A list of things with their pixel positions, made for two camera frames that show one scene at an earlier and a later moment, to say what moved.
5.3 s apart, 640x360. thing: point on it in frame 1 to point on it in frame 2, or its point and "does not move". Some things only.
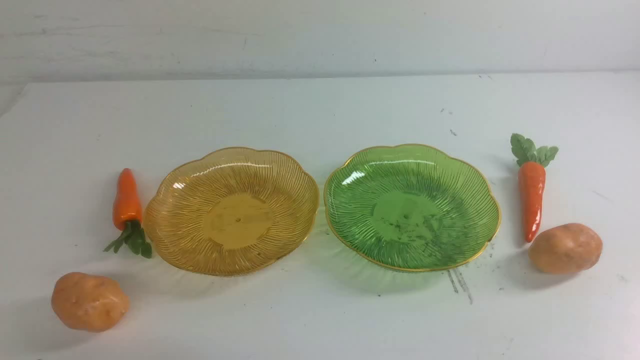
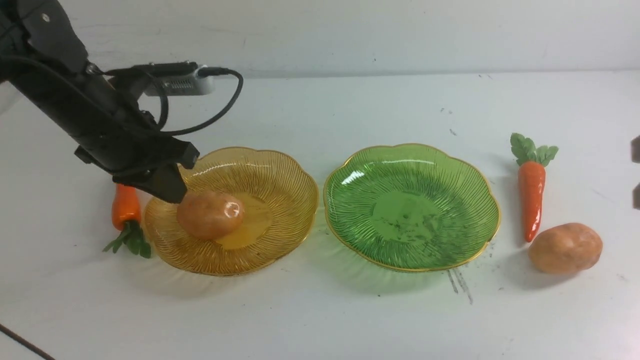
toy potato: [88, 303] to [209, 214]
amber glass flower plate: [230, 210] does not move
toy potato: [566, 249] does not move
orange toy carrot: [127, 215] does not move
